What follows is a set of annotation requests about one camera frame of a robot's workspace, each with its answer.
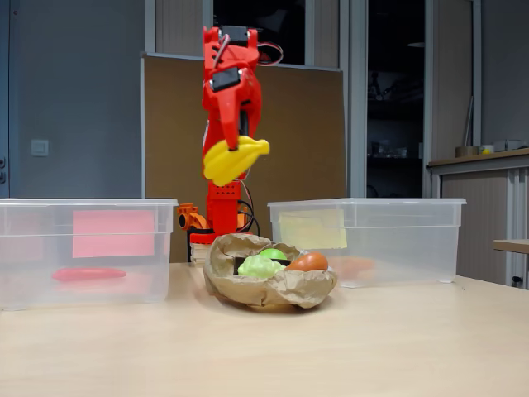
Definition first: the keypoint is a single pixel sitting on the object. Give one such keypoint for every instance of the brown cork board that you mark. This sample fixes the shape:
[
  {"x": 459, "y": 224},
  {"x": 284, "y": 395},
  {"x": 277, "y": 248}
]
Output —
[{"x": 173, "y": 124}]

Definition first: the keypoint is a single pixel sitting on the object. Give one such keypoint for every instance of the wooden block stack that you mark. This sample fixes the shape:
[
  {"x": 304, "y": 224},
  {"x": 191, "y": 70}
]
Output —
[{"x": 200, "y": 253}]

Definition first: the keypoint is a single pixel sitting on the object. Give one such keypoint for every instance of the red robot arm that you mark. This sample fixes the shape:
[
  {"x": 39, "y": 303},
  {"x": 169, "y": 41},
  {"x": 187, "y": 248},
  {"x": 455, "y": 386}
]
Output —
[{"x": 223, "y": 207}]

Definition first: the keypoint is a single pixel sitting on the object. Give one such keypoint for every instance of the white and yellow cup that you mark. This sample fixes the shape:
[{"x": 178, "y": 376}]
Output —
[{"x": 487, "y": 150}]

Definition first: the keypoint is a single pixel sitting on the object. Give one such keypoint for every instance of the beige side table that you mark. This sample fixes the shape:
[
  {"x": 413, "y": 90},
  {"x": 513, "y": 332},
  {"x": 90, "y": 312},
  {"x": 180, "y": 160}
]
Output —
[{"x": 512, "y": 245}]

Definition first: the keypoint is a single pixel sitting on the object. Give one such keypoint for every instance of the crumpled brown paper bag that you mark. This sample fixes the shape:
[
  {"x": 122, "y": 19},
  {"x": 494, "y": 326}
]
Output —
[{"x": 289, "y": 289}]

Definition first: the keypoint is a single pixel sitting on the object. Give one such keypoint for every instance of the orange toy waffle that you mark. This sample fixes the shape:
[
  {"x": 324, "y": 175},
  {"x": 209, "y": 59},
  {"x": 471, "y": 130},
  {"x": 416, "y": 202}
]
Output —
[{"x": 359, "y": 262}]

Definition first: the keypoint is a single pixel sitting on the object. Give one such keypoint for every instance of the thin leaning rod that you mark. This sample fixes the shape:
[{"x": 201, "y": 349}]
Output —
[{"x": 468, "y": 120}]

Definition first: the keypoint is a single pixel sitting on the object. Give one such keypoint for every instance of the green toy apple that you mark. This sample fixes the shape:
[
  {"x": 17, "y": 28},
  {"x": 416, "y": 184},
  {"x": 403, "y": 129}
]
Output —
[{"x": 273, "y": 253}]

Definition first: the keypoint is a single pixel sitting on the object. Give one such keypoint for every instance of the pink sticky note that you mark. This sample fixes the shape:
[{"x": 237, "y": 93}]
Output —
[{"x": 111, "y": 233}]

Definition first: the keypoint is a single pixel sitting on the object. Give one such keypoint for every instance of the yellow sticky note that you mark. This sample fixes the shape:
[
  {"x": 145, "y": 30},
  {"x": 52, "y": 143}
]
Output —
[{"x": 314, "y": 229}]

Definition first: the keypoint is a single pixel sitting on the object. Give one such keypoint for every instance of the yellow toy banana bunch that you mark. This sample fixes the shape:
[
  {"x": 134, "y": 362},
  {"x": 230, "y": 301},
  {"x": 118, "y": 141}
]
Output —
[{"x": 227, "y": 163}]

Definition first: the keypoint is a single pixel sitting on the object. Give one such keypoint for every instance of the red toy chili pepper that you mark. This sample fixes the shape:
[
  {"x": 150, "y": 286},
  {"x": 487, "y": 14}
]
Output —
[{"x": 89, "y": 274}]

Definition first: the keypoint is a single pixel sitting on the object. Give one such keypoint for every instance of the grey roller shutter cabinet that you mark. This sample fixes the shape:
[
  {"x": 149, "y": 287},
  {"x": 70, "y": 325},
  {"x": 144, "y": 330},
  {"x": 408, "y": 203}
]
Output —
[{"x": 475, "y": 215}]

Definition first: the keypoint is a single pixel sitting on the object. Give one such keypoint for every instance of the brown toy donut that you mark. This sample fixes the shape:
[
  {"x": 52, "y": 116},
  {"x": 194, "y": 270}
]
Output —
[{"x": 310, "y": 262}]

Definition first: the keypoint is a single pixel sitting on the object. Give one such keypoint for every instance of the orange table clamp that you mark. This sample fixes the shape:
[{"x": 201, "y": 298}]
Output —
[{"x": 188, "y": 217}]

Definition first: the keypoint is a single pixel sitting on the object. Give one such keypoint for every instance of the light green toy lettuce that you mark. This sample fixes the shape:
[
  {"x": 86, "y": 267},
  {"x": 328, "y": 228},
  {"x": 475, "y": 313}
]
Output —
[{"x": 258, "y": 268}]

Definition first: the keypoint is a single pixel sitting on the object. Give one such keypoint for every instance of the clear plastic bin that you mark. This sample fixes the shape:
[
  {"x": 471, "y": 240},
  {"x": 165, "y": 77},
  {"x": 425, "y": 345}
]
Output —
[
  {"x": 413, "y": 248},
  {"x": 16, "y": 223}
]

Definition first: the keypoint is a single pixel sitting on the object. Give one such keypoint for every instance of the white light switch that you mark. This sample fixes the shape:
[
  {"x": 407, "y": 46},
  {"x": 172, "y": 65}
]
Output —
[{"x": 39, "y": 148}]

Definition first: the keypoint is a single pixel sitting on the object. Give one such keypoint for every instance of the brown tape roll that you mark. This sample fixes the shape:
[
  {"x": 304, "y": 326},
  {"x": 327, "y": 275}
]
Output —
[{"x": 467, "y": 151}]

